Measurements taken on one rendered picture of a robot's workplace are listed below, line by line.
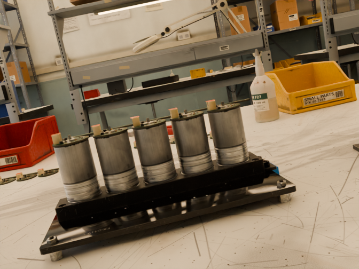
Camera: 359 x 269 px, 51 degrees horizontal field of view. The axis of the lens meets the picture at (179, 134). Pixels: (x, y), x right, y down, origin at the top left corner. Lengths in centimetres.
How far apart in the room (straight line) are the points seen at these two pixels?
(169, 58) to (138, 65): 21
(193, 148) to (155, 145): 3
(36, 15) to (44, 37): 26
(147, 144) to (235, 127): 6
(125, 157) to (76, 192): 4
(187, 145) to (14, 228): 15
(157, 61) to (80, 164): 229
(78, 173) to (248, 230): 12
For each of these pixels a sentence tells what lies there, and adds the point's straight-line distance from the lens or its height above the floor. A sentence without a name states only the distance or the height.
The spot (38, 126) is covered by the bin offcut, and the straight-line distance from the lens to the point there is 62.
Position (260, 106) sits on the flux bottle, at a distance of 53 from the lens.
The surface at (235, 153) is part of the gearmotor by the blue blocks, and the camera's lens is 27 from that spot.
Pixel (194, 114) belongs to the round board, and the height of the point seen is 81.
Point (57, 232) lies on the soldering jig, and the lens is 26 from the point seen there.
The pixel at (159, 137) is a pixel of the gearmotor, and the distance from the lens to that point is 26.
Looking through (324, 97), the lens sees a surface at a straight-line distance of 58.
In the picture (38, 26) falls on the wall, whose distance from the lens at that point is 496.
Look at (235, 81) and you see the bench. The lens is 264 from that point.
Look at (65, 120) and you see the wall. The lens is 489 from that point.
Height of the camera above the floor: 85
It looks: 10 degrees down
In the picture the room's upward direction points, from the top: 12 degrees counter-clockwise
